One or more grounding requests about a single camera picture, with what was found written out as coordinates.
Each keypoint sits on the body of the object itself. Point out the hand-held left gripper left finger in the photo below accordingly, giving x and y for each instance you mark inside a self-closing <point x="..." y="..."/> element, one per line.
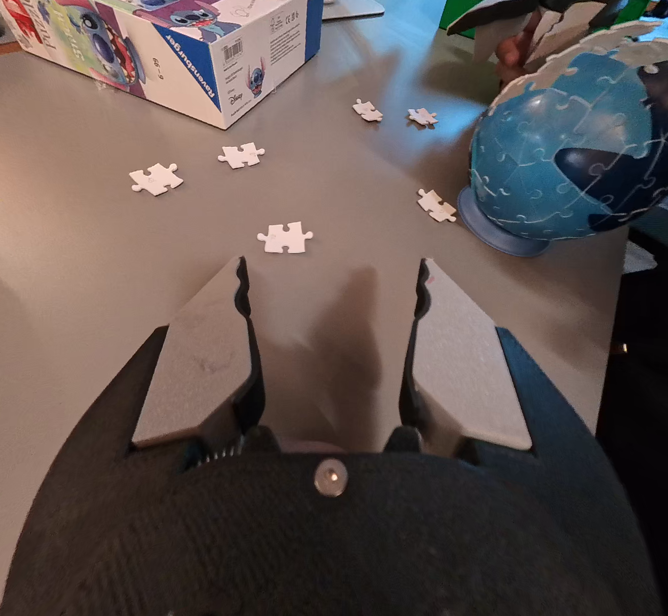
<point x="203" y="365"/>

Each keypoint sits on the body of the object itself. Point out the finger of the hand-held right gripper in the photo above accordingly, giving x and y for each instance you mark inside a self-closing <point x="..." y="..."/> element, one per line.
<point x="561" y="26"/>
<point x="498" y="36"/>

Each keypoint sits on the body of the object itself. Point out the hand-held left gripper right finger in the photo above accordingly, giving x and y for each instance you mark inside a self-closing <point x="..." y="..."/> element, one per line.
<point x="459" y="376"/>

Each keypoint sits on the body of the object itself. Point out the blue puzzle ball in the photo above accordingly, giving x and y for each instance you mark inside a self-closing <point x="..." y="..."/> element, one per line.
<point x="522" y="156"/>

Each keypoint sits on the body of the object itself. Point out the cartoon printed puzzle box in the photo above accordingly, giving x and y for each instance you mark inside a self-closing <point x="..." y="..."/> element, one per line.
<point x="261" y="52"/>

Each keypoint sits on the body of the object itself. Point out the person's right hand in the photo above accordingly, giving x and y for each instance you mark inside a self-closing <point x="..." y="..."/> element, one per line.
<point x="514" y="55"/>

